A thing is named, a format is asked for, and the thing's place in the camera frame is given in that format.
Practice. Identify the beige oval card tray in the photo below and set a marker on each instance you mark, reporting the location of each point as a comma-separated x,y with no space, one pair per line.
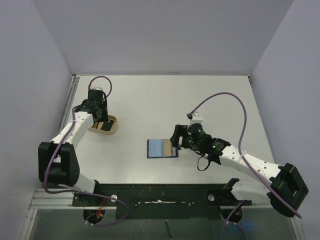
97,126

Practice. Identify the black card in tray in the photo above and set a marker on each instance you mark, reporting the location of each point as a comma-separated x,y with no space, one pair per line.
107,125

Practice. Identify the aluminium left side rail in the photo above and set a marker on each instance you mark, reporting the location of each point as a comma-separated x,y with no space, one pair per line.
69,100

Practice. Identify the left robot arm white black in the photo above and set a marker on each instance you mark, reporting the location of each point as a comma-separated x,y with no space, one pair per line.
58,167

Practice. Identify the blue leather card holder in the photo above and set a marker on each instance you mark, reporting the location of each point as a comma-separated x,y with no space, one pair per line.
155,149

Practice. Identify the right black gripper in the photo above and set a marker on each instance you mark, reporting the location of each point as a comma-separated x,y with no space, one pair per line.
179,136

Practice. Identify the aluminium front rail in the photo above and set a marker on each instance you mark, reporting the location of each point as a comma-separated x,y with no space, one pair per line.
42,200

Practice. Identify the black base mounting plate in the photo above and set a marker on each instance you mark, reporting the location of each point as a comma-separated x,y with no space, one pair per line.
211,201

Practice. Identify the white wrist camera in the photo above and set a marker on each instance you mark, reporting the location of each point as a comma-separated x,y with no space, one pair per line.
196,118
97,88

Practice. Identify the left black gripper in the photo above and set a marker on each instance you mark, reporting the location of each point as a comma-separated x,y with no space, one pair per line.
102,106

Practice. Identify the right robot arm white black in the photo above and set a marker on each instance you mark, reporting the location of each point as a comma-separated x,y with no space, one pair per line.
286,188

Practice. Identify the aluminium rail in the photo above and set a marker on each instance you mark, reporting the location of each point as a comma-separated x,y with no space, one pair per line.
42,200
69,100

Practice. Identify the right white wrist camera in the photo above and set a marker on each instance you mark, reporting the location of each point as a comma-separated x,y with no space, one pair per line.
196,118

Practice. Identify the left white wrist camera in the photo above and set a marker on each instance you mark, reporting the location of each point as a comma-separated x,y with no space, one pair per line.
97,88

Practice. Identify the gold credit card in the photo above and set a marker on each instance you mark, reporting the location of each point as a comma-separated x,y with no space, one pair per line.
167,147
174,152

